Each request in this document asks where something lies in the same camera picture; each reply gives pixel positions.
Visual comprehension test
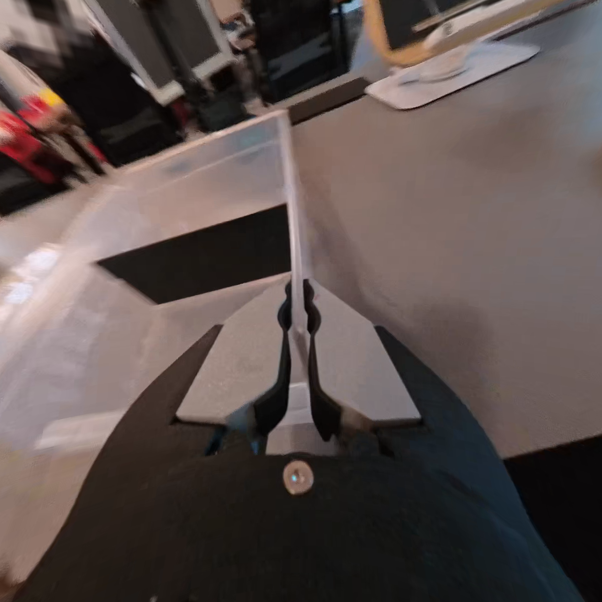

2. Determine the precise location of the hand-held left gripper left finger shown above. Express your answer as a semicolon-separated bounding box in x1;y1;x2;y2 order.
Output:
174;280;291;440

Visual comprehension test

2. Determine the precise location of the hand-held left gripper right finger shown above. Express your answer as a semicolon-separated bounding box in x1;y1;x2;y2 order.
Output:
303;279;421;442

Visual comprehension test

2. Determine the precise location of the clear plastic bin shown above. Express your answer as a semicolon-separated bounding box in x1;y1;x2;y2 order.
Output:
0;109;339;456

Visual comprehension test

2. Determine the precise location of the red fabric item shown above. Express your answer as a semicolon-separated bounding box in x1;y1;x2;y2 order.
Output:
0;94;109;185

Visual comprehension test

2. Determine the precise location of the grey flight case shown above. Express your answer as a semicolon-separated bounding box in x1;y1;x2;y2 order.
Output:
155;0;236;81
84;0;185;106

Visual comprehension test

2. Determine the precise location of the black board with wooden edge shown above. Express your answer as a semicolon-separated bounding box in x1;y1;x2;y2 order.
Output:
364;0;602;66

